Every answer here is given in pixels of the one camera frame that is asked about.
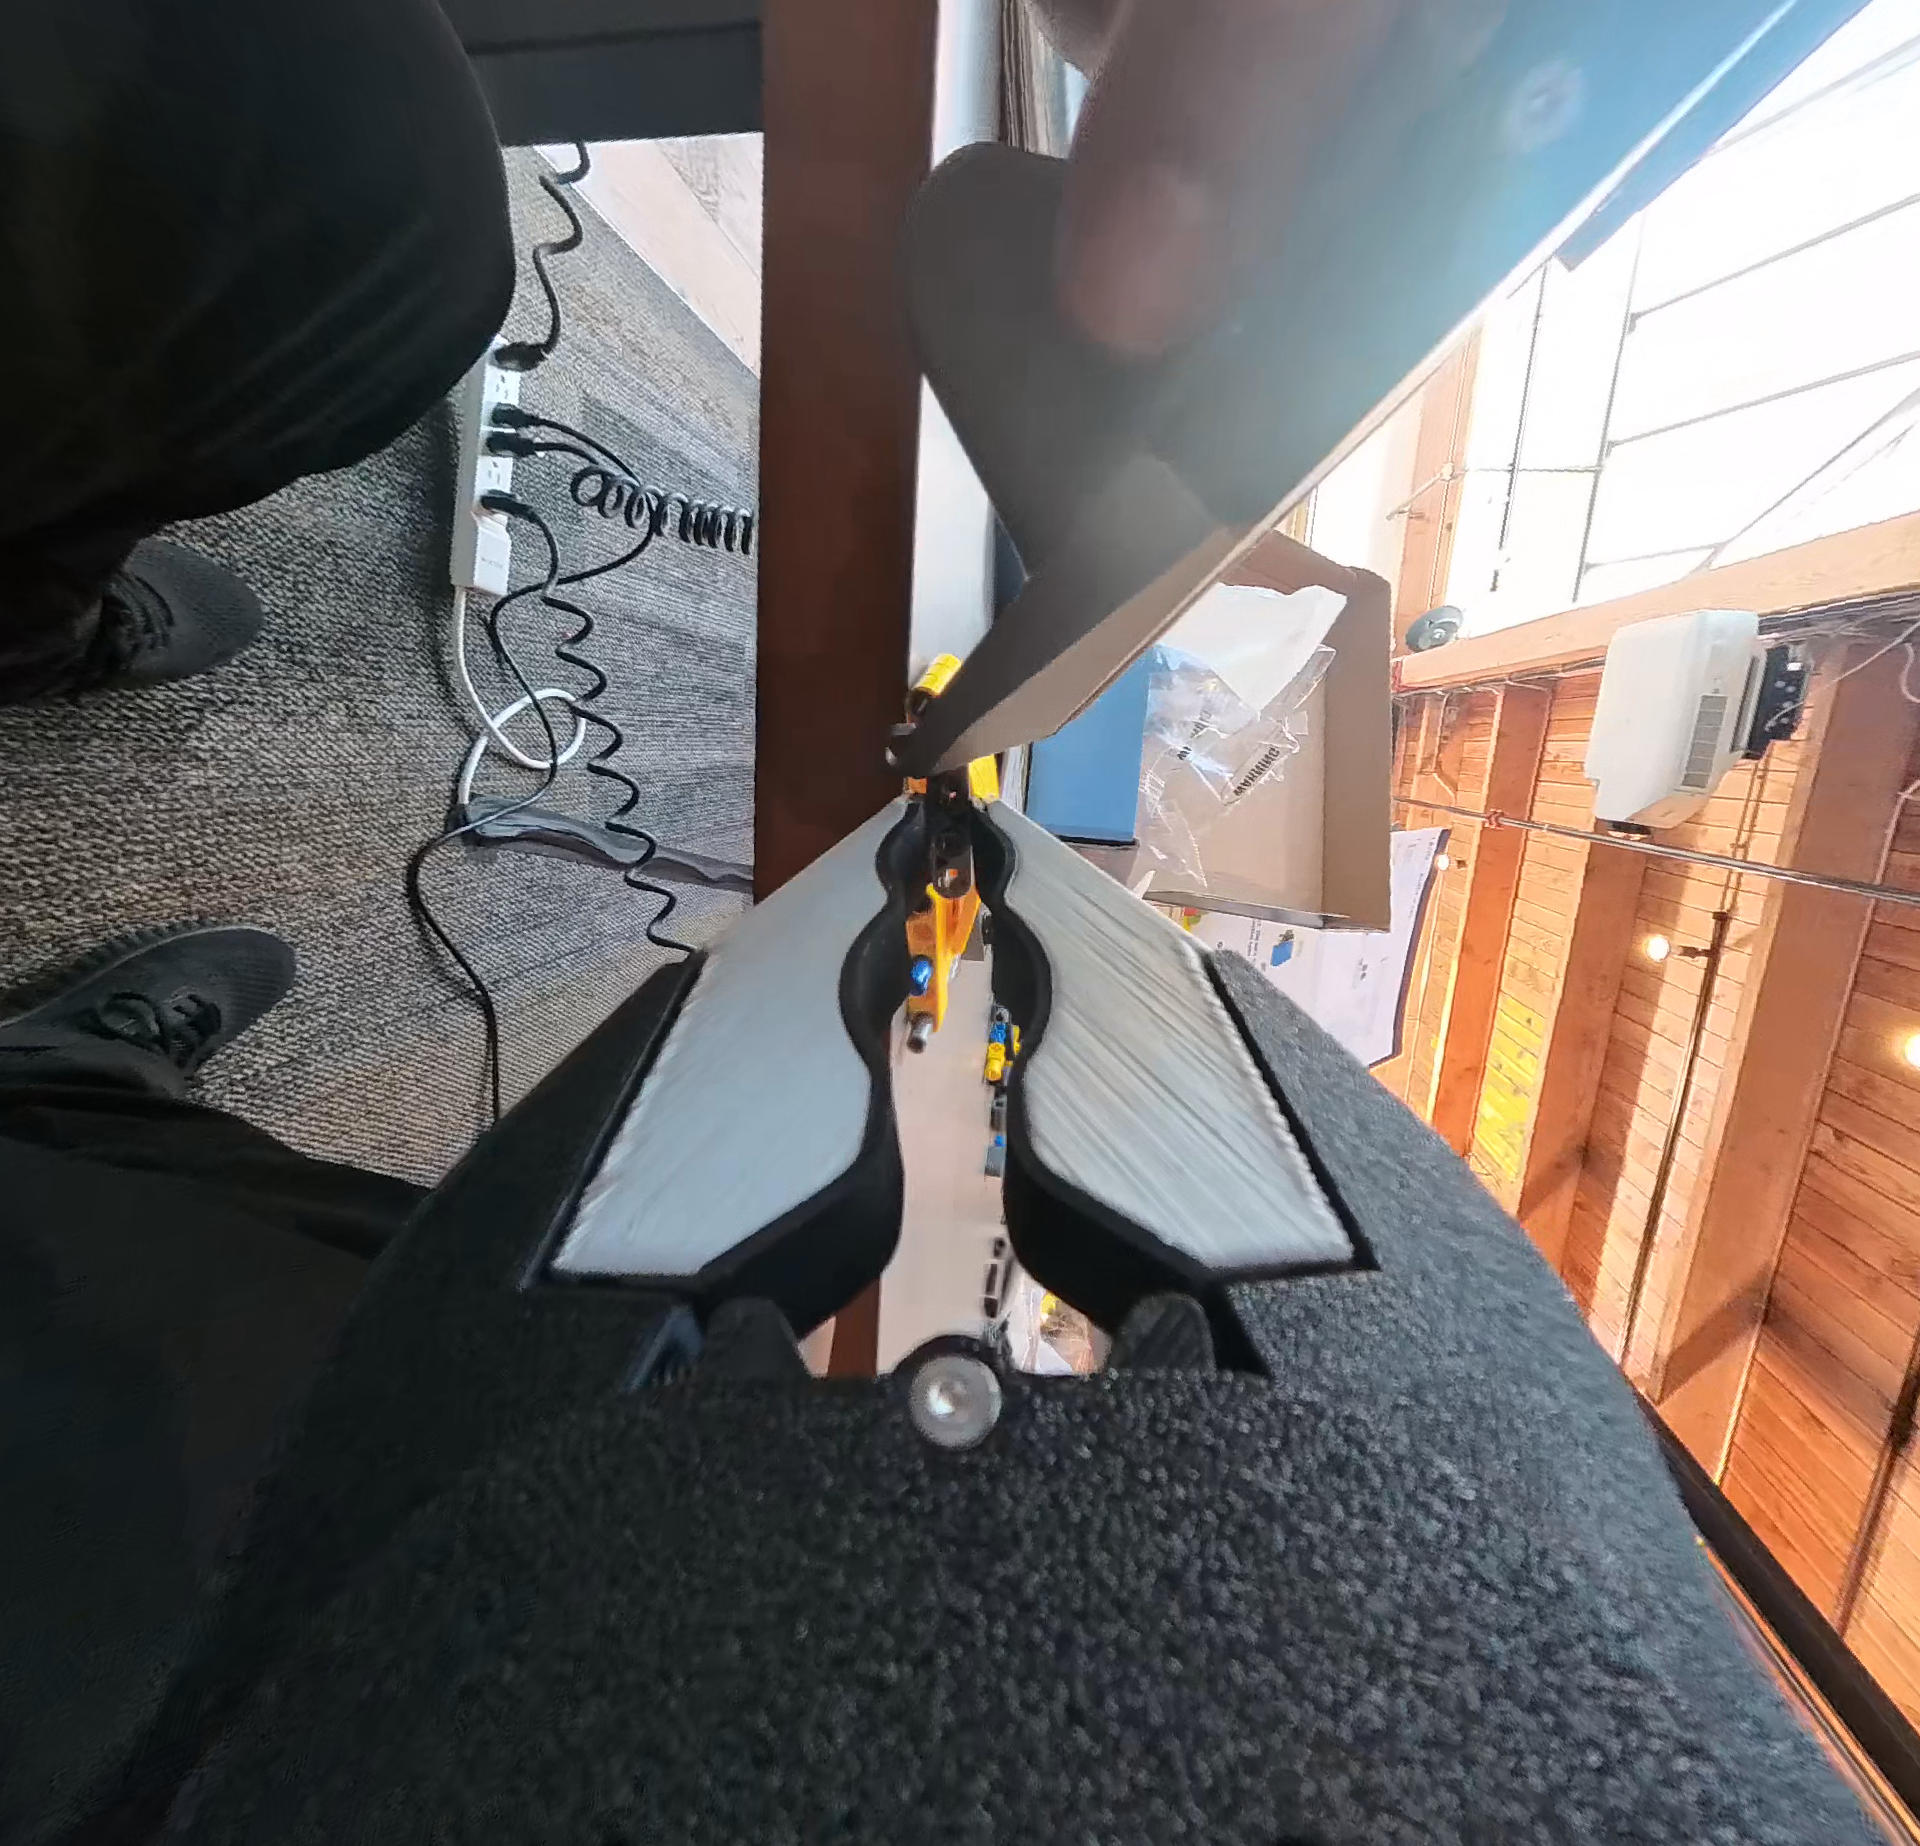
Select black sneaker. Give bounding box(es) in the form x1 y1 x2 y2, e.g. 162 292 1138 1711
91 540 265 695
0 922 300 1085

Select person's left hand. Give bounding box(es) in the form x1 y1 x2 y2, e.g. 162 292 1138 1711
1016 0 1400 365

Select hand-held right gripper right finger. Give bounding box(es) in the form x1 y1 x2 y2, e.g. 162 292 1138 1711
973 793 1360 1354

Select yellow brick assembly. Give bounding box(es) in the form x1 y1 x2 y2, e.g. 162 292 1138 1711
900 652 1004 1054

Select white wall heater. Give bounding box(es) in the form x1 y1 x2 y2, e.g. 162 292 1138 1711
1587 608 1810 837

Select pile of small bricks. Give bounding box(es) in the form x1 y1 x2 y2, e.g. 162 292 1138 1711
975 999 1030 1324

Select black desk frame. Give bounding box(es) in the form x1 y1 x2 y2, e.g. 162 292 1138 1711
420 0 769 146

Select white power strip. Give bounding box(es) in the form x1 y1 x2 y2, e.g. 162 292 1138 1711
450 338 528 597

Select clear plastic bags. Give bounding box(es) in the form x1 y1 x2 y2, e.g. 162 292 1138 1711
1141 587 1344 889

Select printed paper sheet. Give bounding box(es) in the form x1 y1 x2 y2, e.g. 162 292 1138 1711
1185 826 1451 1069

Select black coiled cable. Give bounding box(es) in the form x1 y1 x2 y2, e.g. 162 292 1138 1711
486 466 760 965

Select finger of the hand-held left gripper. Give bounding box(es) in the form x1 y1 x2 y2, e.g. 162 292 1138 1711
885 436 1323 776

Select thin black cable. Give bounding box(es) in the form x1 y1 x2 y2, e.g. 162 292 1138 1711
408 811 505 1128

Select blue cardboard box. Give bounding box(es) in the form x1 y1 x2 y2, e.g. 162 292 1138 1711
1026 647 1159 847

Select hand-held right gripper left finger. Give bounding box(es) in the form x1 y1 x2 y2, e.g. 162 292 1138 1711
547 791 921 1331

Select open brown cardboard box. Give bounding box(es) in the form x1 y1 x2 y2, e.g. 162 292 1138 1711
1141 532 1398 934

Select white cable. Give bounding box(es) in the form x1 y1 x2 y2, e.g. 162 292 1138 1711
450 587 588 814

